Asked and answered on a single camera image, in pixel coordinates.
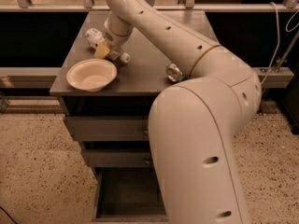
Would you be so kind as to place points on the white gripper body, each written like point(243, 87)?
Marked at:
point(112, 40)

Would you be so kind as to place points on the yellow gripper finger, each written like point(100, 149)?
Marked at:
point(102, 50)

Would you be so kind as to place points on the clear plastic water bottle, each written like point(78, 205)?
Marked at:
point(94, 36)

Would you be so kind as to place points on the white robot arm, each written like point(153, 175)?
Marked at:
point(192, 123)

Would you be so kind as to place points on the grey drawer cabinet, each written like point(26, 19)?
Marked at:
point(130, 94)

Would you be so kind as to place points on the grey top drawer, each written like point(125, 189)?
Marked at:
point(87, 129)

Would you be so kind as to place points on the grey middle drawer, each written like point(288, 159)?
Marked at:
point(116, 158)

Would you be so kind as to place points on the grey open bottom drawer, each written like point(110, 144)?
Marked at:
point(128, 196)

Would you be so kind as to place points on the white paper bowl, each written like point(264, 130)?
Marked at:
point(91, 75)

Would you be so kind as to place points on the green soda can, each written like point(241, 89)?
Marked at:
point(173, 73)

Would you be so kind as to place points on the metal railing frame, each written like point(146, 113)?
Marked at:
point(146, 3)

